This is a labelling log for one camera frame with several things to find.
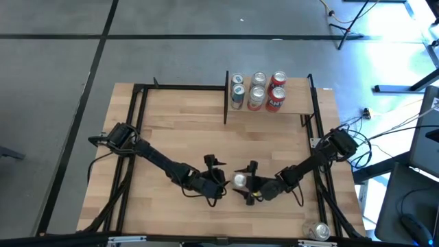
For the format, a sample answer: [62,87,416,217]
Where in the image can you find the blue slim beverage can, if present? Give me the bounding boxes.
[230,83,246,110]

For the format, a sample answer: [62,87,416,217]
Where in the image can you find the dark grey computer case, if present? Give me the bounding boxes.
[409,85,439,178]

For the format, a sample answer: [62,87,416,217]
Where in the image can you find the black horizontal frame beam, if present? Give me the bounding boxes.
[0,232,418,247]

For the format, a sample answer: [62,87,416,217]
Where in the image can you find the white and red soda can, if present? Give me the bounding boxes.
[246,84,266,112]
[230,172,248,189]
[250,71,268,89]

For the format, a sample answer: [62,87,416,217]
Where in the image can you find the white cables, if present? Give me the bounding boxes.
[370,104,439,138]

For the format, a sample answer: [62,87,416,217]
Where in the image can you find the orange cable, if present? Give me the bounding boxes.
[318,0,381,25]

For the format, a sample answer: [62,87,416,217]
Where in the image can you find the grey chair foot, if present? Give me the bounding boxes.
[0,145,27,161]

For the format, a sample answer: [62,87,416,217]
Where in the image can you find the pale silver soda can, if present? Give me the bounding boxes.
[302,221,331,242]

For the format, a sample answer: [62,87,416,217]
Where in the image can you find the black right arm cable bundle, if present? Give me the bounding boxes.
[337,116,375,169]

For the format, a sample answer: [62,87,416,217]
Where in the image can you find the black computer mouse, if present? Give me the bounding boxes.
[400,213,434,247]

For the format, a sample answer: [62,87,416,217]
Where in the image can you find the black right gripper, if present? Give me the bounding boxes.
[233,161,286,207]

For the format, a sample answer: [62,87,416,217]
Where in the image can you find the wooden shelf board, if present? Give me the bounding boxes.
[228,75,315,115]

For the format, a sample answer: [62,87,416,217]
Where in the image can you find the black desk support bar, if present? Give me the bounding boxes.
[352,150,412,185]

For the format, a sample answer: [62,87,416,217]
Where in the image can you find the dark grey side desk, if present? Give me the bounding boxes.
[374,161,439,247]

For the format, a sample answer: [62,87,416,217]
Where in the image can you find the black tripod stand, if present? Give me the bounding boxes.
[329,0,366,51]

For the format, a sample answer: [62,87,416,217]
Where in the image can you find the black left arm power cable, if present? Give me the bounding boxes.
[86,152,116,185]

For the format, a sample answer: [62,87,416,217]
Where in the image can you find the black mouse cable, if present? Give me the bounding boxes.
[396,187,439,220]

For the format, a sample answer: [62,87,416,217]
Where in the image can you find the grey metal stand bar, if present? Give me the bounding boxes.
[404,0,439,69]

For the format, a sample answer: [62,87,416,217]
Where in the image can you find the black desk foot bar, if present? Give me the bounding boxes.
[372,68,439,94]

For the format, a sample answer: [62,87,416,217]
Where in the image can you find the thin black cable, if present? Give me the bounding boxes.
[366,123,439,142]

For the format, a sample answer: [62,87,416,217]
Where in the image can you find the black metal table frame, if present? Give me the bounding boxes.
[80,77,370,241]

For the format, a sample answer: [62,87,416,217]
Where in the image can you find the silver metal bracket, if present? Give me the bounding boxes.
[107,235,147,247]
[297,239,337,247]

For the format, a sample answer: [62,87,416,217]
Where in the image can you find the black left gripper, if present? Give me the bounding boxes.
[189,154,232,200]

